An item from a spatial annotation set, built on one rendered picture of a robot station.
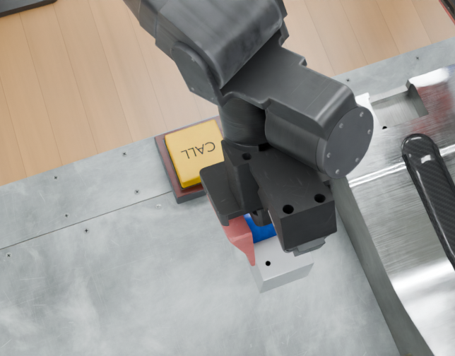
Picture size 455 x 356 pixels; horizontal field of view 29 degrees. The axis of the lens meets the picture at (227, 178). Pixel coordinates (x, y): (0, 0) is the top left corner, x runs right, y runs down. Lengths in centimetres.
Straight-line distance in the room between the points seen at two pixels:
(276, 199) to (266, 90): 8
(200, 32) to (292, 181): 14
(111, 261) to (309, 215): 37
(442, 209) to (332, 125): 33
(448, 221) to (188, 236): 28
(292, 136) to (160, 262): 37
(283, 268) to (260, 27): 26
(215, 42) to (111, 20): 49
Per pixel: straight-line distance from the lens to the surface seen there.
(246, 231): 75
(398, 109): 98
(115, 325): 96
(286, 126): 64
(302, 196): 66
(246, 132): 69
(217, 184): 75
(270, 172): 68
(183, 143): 98
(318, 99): 62
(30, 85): 107
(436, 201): 93
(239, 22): 63
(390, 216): 91
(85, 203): 100
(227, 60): 62
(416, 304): 89
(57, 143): 104
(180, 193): 97
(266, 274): 80
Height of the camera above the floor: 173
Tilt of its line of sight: 69 degrees down
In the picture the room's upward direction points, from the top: 2 degrees clockwise
